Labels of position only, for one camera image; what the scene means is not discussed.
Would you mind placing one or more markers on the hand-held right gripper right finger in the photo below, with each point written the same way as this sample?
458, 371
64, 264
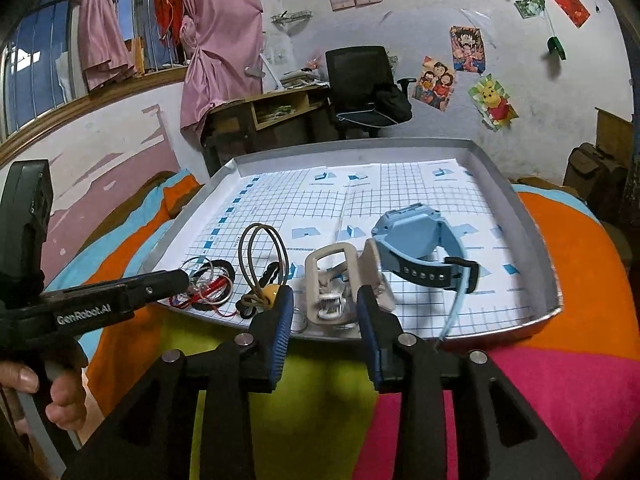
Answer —
365, 335

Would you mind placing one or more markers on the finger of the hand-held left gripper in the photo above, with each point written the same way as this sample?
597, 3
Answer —
160, 285

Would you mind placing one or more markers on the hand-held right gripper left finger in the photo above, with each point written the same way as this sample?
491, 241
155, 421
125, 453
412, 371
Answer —
281, 332

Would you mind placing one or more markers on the beige hair claw clip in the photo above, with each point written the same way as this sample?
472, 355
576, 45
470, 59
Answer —
320, 270

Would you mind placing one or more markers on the light blue wrist watch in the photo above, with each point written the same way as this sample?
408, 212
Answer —
410, 235

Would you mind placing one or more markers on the grey tray with grid paper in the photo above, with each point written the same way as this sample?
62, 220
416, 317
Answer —
400, 185

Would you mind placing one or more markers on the person's left hand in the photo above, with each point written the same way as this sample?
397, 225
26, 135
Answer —
70, 400

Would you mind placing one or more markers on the barred window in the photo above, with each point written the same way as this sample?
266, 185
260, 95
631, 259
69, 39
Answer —
35, 60

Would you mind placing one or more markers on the multicolour striped blanket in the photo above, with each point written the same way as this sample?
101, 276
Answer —
550, 385

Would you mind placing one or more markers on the wooden desk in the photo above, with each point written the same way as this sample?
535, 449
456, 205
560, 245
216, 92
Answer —
270, 110

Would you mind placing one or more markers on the pink hanging cloth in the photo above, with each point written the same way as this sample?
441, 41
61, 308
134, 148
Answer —
102, 35

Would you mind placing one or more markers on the white clothes hanger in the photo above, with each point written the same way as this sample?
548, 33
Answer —
365, 115

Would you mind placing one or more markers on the white desk lamp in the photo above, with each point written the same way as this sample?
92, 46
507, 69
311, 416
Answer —
262, 70

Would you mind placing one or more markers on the pile of books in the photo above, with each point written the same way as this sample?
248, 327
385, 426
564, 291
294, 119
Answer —
300, 77

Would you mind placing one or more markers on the black office chair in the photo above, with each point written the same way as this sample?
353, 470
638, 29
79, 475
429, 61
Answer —
357, 80

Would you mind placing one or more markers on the pink curtain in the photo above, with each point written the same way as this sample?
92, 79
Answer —
220, 35

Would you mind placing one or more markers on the cartoon family poster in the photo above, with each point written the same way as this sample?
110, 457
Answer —
435, 82

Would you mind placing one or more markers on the yellow bear poster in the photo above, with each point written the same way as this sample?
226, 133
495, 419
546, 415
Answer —
492, 100

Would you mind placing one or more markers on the brown bag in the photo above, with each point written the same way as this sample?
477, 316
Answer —
592, 175

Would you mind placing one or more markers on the anime character poster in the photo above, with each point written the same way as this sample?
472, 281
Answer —
468, 50

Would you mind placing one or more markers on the wooden board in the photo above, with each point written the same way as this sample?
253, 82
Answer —
615, 130

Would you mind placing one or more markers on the green paper decoration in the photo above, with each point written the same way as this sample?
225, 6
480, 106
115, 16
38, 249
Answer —
530, 6

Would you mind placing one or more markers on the red paper envelope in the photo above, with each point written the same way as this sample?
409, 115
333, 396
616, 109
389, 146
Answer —
571, 5

